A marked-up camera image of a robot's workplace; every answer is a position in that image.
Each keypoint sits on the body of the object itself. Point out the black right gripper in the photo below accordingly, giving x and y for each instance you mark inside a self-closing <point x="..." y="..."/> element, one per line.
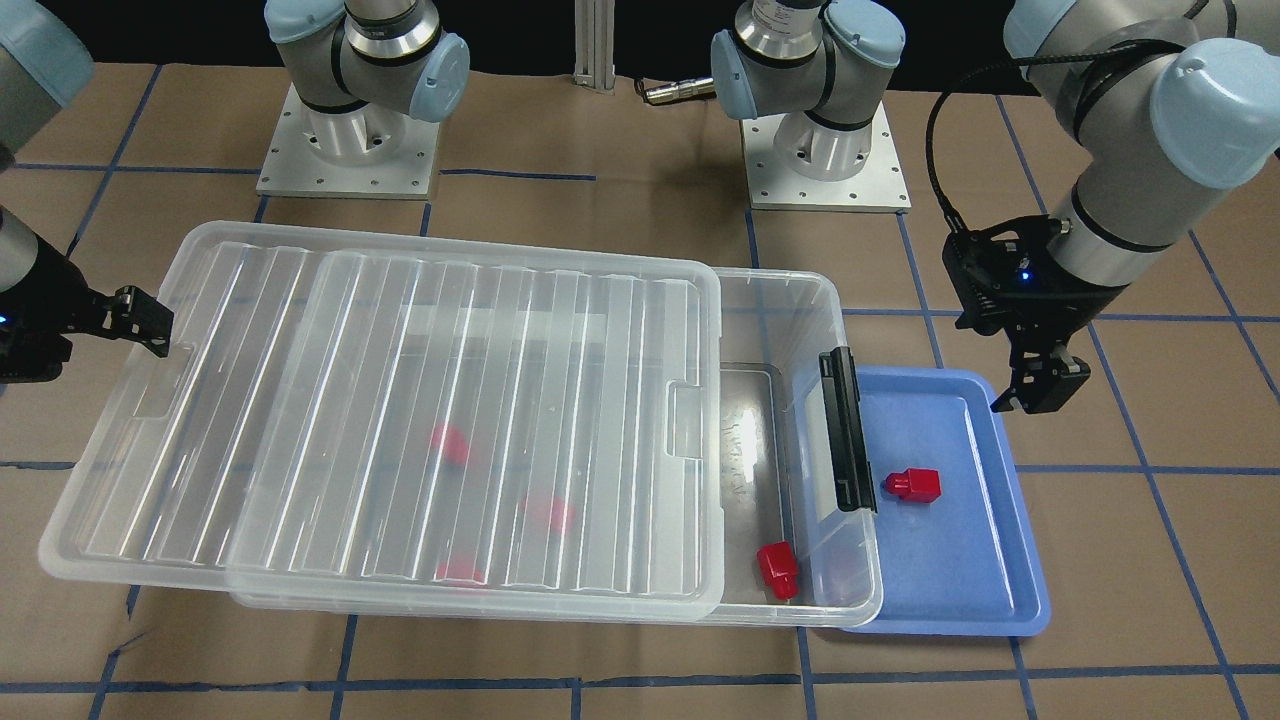
<point x="50" y="298"/>

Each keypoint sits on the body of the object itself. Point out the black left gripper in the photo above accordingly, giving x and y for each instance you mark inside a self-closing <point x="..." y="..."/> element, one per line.
<point x="1072" y="304"/>

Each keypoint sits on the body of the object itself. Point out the red block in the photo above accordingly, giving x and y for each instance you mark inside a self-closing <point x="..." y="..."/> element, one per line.
<point x="449" y="444"/>
<point x="778" y="569"/>
<point x="914" y="485"/>
<point x="460" y="571"/>
<point x="552" y="514"/>

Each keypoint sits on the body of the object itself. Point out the clear plastic box lid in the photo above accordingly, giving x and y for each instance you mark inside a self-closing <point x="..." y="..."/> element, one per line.
<point x="158" y="491"/>

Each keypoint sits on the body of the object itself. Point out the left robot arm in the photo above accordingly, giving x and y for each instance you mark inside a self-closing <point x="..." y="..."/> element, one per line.
<point x="1174" y="117"/>

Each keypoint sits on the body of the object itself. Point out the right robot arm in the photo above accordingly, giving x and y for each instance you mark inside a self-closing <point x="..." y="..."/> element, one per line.
<point x="383" y="61"/>

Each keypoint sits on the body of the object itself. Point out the clear plastic storage box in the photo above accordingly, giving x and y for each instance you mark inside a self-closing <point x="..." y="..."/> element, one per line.
<point x="780" y="450"/>

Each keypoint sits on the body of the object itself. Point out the blue plastic tray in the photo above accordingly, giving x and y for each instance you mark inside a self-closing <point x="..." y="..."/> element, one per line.
<point x="966" y="564"/>

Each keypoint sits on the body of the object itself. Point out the metal connector plug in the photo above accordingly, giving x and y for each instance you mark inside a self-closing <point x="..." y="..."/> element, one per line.
<point x="665" y="94"/>

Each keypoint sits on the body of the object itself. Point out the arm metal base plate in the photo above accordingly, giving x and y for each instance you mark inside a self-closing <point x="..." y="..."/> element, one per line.
<point x="368" y="153"/>
<point x="794" y="164"/>

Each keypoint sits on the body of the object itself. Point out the black box latch handle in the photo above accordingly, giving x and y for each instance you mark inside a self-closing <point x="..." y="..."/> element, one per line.
<point x="853" y="480"/>

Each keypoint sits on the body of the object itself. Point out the aluminium extrusion post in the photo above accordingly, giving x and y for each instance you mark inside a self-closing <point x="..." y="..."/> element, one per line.
<point x="593" y="45"/>

